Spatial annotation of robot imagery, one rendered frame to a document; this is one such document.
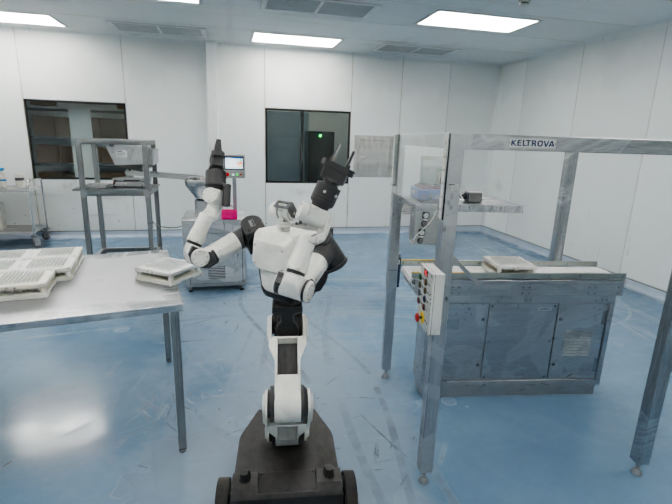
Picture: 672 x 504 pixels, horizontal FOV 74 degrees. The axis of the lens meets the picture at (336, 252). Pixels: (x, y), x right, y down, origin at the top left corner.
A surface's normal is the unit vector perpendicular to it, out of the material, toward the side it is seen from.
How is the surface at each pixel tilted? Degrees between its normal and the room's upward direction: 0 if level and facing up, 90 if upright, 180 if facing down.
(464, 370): 88
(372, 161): 90
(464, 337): 90
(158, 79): 90
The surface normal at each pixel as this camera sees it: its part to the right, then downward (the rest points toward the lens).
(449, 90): 0.22, 0.25
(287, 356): 0.11, -0.43
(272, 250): -0.63, 0.17
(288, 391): 0.09, -0.64
